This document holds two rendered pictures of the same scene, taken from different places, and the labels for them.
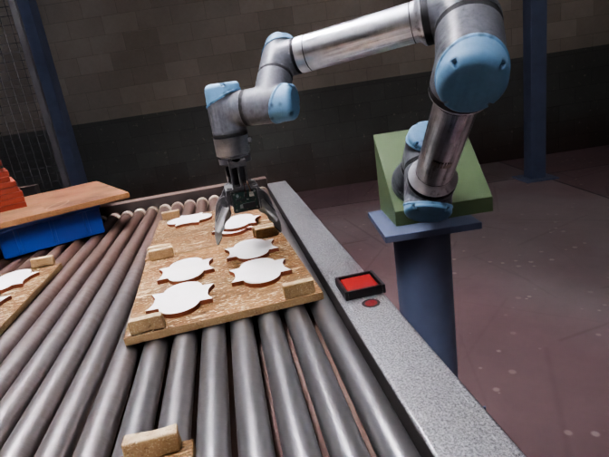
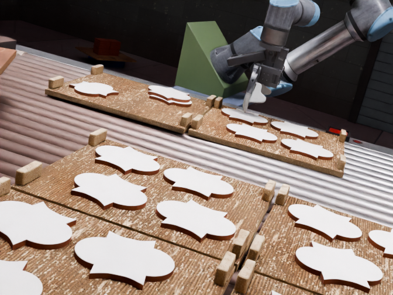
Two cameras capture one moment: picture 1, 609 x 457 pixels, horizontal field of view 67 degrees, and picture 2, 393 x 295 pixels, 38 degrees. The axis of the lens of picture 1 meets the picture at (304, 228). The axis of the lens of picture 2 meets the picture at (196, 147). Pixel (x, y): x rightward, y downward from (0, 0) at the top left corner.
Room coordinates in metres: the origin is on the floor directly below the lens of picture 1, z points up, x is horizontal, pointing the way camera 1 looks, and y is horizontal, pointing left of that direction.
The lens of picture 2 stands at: (0.56, 1.72, 1.37)
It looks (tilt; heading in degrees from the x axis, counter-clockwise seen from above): 19 degrees down; 291
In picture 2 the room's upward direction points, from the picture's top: 12 degrees clockwise
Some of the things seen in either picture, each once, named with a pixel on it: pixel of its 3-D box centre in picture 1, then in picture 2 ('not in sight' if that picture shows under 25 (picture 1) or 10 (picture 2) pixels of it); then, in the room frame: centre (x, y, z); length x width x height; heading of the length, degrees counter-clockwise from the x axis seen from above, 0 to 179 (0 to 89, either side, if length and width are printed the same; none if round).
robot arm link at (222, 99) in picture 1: (227, 109); (282, 9); (1.02, 0.12, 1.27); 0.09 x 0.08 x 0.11; 72
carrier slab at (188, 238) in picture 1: (213, 228); (136, 99); (1.34, 0.27, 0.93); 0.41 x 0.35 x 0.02; 9
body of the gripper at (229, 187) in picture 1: (239, 183); (268, 64); (1.02, 0.13, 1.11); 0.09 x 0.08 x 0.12; 11
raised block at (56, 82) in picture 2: (170, 215); (55, 82); (1.52, 0.44, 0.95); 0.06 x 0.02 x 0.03; 99
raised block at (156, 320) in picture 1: (146, 323); (341, 161); (0.72, 0.29, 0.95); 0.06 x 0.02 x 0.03; 101
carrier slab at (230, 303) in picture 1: (220, 277); (272, 136); (0.94, 0.19, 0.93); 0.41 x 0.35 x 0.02; 11
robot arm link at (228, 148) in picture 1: (234, 146); (273, 36); (1.02, 0.13, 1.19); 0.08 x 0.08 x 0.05
